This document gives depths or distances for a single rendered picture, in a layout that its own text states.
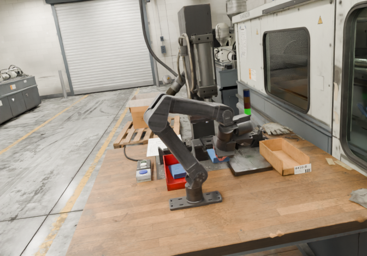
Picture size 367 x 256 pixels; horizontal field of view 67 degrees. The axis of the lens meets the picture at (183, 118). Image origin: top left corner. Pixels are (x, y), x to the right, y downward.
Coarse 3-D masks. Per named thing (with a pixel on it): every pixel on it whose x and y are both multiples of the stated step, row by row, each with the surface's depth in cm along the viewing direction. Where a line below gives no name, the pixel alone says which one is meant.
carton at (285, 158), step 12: (264, 144) 139; (276, 144) 140; (288, 144) 132; (264, 156) 134; (276, 156) 120; (288, 156) 133; (300, 156) 122; (276, 168) 122; (288, 168) 117; (300, 168) 117
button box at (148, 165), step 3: (123, 150) 166; (126, 156) 156; (132, 159) 151; (135, 159) 150; (138, 159) 150; (141, 159) 148; (144, 159) 144; (147, 159) 143; (150, 159) 143; (138, 162) 141; (147, 162) 140; (150, 162) 140; (138, 165) 137; (147, 165) 136; (150, 165) 136; (138, 168) 134; (141, 168) 134; (144, 168) 133; (147, 168) 134; (150, 168) 134
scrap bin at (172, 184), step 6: (168, 156) 138; (168, 162) 139; (174, 162) 140; (168, 168) 136; (168, 174) 130; (168, 180) 124; (174, 180) 123; (180, 180) 123; (168, 186) 115; (174, 186) 116; (180, 186) 116
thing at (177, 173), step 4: (176, 164) 138; (180, 164) 138; (172, 168) 135; (180, 168) 133; (172, 172) 130; (176, 172) 130; (180, 172) 123; (184, 172) 124; (176, 176) 124; (180, 176) 125; (184, 176) 126
